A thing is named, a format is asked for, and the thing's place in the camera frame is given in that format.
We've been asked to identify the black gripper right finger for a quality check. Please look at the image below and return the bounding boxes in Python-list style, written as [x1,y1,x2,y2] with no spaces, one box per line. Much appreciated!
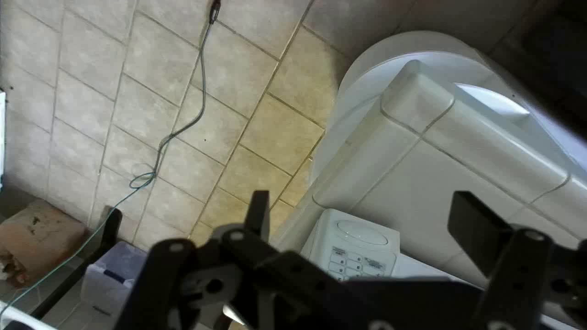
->
[447,190,587,330]

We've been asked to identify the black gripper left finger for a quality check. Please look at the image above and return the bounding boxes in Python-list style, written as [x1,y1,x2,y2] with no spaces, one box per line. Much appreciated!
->
[114,190,343,330]

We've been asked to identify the white microwave oven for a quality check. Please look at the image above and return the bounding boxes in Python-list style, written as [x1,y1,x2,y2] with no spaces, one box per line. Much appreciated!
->
[299,207,462,282]

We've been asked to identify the white blue plastic box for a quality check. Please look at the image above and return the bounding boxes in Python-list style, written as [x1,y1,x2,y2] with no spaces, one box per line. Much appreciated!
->
[81,241,147,317]

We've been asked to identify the brown cardboard box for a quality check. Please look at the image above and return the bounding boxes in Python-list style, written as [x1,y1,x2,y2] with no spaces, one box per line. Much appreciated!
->
[0,201,86,285]

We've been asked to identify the grey floor cable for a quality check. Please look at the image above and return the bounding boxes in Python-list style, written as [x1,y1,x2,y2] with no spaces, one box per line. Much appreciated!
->
[0,0,224,318]

